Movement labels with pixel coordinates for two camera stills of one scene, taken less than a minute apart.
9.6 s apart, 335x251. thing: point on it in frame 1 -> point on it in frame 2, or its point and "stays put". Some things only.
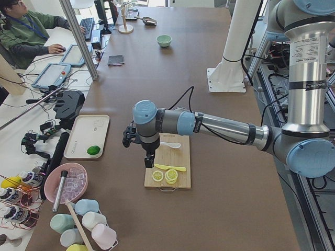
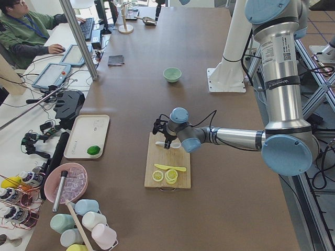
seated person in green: (22, 33) stays put
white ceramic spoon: (174, 145) stays put
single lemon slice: (157, 175) stays put
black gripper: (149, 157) -> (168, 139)
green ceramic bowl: (164, 40) -> (172, 74)
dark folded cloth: (116, 60) stays put
